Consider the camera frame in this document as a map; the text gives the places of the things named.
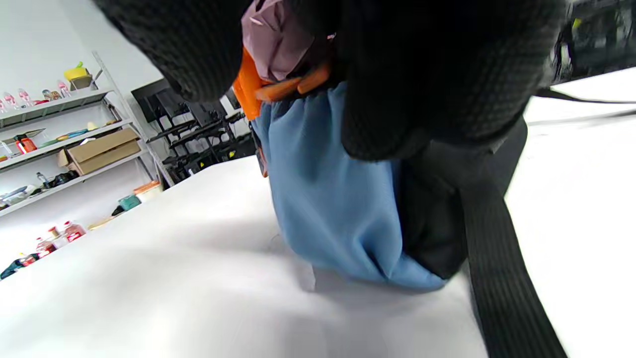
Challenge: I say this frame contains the person's right hand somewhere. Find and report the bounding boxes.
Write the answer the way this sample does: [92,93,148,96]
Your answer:
[92,0,572,162]

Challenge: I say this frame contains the orange and blue school bag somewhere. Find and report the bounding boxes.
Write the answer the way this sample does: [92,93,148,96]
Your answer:
[233,47,636,358]

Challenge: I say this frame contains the black monitor stands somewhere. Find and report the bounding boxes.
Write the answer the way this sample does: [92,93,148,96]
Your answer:
[131,79,259,185]

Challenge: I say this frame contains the small teal tool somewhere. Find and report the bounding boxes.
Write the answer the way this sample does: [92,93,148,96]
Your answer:
[117,194,143,213]

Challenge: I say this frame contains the brown cardboard box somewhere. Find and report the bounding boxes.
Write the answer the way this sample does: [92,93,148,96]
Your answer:
[57,128,143,176]

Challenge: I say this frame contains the white storage shelf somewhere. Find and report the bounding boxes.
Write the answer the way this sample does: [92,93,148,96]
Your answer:
[0,50,167,219]

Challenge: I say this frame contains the red label bottle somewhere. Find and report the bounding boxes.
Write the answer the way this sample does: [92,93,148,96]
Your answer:
[63,221,88,243]

